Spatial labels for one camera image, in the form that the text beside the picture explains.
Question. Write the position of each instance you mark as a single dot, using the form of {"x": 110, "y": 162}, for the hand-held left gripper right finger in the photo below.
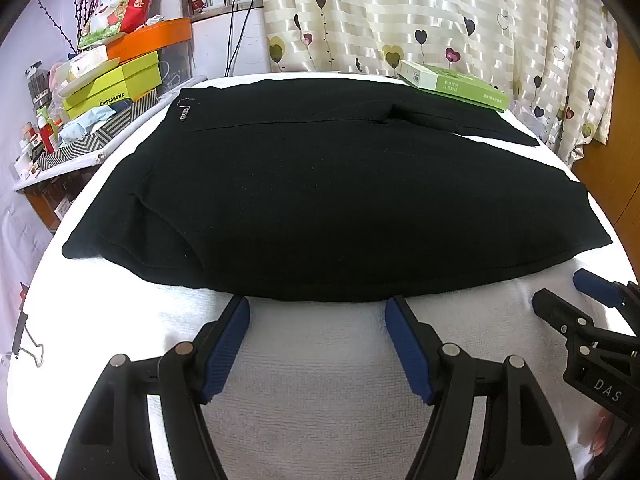
{"x": 407, "y": 350}

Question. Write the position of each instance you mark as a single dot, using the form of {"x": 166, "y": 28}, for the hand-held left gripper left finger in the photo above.
{"x": 227, "y": 350}

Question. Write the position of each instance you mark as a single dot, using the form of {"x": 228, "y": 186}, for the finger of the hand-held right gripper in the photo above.
{"x": 595, "y": 282}
{"x": 555, "y": 310}

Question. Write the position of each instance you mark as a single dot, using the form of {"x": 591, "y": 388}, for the black pants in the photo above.
{"x": 325, "y": 200}

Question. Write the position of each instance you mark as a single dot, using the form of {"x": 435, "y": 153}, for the white towel table cover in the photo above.
{"x": 320, "y": 350}

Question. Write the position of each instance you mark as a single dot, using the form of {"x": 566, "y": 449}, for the brown wooden cabinet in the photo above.
{"x": 625, "y": 160}

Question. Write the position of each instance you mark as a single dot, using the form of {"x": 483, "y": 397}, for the black binder clip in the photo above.
{"x": 20, "y": 340}

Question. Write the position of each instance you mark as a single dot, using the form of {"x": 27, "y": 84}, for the cluttered wooden side table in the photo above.
{"x": 50, "y": 195}

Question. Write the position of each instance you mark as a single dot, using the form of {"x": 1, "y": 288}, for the flat green box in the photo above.
{"x": 450, "y": 82}

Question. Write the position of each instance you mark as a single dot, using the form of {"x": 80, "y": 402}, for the black white striped box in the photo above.
{"x": 117, "y": 125}

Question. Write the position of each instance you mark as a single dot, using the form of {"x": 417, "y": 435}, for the light blue crumpled paper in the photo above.
{"x": 85, "y": 127}

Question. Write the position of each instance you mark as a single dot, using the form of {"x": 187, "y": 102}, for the lime green box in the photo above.
{"x": 125, "y": 80}

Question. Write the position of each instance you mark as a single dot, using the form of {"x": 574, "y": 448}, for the white tissue box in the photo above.
{"x": 92, "y": 62}

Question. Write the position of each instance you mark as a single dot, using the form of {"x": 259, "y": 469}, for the orange lidded clear storage box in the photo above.
{"x": 150, "y": 37}

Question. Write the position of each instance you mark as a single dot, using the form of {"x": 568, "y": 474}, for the heart print striped curtain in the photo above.
{"x": 400, "y": 10}

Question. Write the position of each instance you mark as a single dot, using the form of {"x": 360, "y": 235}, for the colourful cartoon print bag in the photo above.
{"x": 115, "y": 5}

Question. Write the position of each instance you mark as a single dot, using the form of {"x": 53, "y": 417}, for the purple decorative branches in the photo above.
{"x": 75, "y": 15}

